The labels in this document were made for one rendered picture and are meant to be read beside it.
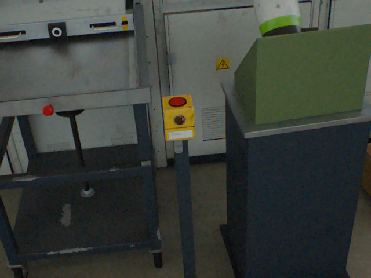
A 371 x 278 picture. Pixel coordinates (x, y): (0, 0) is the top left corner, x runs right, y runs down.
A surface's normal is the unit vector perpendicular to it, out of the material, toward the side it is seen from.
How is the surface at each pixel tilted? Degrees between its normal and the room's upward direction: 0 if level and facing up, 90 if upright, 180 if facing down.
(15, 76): 0
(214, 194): 0
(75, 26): 90
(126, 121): 90
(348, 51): 90
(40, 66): 0
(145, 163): 90
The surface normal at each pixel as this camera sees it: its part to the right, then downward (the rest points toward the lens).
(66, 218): -0.05, -0.81
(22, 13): 0.10, 0.57
